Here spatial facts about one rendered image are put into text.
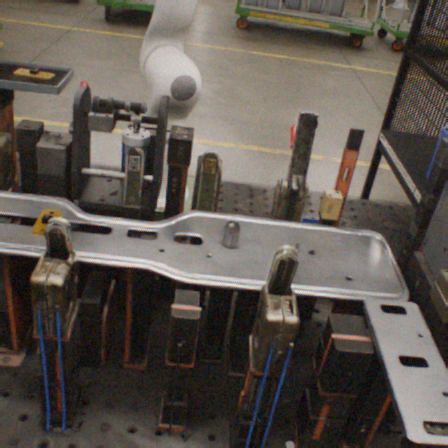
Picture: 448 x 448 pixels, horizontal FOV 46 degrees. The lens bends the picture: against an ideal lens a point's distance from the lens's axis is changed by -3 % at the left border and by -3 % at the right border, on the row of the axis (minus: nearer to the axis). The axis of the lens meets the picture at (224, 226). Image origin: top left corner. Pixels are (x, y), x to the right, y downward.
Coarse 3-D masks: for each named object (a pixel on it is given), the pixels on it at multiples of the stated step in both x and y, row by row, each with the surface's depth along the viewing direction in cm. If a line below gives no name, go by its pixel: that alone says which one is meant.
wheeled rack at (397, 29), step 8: (384, 0) 784; (384, 8) 781; (384, 16) 779; (400, 16) 717; (384, 24) 770; (392, 24) 751; (400, 24) 721; (408, 24) 774; (384, 32) 807; (392, 32) 735; (400, 32) 726; (408, 32) 732; (424, 32) 735; (440, 32) 759; (400, 40) 738; (440, 40) 731; (392, 48) 746; (400, 48) 745
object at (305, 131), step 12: (300, 120) 103; (312, 120) 100; (300, 132) 104; (312, 132) 104; (300, 144) 106; (312, 144) 105; (300, 156) 107; (288, 168) 109; (300, 168) 108; (288, 180) 108; (300, 180) 109; (288, 192) 109; (300, 192) 109
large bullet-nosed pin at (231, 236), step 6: (228, 222) 98; (234, 222) 97; (228, 228) 97; (234, 228) 97; (240, 228) 98; (228, 234) 97; (234, 234) 97; (222, 240) 99; (228, 240) 98; (234, 240) 98; (228, 246) 99; (234, 246) 99
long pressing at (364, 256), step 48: (0, 192) 104; (0, 240) 91; (96, 240) 95; (144, 240) 97; (240, 240) 101; (288, 240) 104; (336, 240) 106; (384, 240) 109; (240, 288) 90; (336, 288) 93; (384, 288) 95
